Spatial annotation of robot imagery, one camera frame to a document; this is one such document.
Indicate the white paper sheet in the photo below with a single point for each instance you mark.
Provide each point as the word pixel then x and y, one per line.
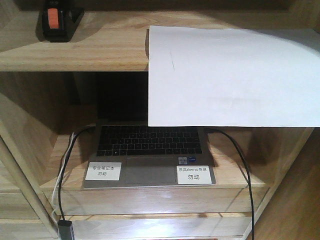
pixel 233 77

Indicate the black stapler with orange tab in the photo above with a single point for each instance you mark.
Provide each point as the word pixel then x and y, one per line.
pixel 58 21

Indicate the silver laptop with black keyboard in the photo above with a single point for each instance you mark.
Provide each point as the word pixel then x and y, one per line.
pixel 149 156

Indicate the white label right on laptop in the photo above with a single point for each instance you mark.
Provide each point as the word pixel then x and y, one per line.
pixel 194 175

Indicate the white label on laptop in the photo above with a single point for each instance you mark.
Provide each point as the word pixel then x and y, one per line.
pixel 194 175
pixel 103 171

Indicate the white label left on laptop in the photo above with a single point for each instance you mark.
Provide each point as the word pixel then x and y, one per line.
pixel 103 171

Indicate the wooden shelf unit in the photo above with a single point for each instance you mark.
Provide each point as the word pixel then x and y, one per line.
pixel 37 116

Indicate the grey usb hub adapter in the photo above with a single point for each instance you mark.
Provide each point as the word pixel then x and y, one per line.
pixel 66 230

